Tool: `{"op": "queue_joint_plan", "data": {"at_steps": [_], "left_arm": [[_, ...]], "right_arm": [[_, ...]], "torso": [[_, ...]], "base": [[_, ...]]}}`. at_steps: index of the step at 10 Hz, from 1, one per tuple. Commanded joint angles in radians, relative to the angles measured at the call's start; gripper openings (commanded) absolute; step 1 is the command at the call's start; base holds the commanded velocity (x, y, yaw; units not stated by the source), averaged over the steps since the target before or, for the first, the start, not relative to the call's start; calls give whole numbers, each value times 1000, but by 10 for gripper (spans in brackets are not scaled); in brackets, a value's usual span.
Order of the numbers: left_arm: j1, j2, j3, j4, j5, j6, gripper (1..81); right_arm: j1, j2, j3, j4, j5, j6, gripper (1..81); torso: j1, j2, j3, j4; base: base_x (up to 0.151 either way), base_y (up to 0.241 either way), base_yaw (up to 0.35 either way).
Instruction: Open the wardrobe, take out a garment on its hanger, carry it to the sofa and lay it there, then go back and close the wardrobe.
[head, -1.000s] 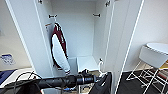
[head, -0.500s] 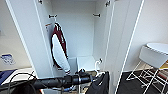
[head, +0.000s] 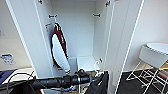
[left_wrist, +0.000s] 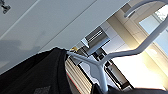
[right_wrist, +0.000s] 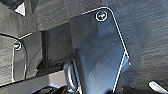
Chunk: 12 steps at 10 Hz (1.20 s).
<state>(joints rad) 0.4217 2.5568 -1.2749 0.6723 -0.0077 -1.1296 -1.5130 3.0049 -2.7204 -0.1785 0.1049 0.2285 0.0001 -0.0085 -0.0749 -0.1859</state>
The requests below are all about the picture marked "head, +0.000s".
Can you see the black t-shirt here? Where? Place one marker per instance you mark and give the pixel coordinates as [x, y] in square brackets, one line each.
[98, 85]

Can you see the white inner shelf unit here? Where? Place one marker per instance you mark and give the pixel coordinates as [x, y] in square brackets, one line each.
[86, 62]

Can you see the maroon and white jacket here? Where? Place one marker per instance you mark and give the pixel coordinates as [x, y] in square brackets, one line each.
[60, 53]

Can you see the white wardrobe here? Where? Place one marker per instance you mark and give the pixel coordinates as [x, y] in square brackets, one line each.
[80, 33]

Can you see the white folding table top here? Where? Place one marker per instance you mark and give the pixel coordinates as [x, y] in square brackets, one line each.
[25, 74]

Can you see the grey clothes hanger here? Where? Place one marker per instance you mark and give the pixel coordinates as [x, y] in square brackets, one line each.
[56, 26]

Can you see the orange clothes hanger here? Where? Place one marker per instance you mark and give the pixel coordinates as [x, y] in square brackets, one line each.
[48, 24]

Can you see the white round table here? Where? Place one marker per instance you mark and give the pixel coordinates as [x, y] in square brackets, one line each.
[158, 47]

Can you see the black door hinge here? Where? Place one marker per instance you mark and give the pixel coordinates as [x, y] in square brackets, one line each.
[40, 1]
[107, 3]

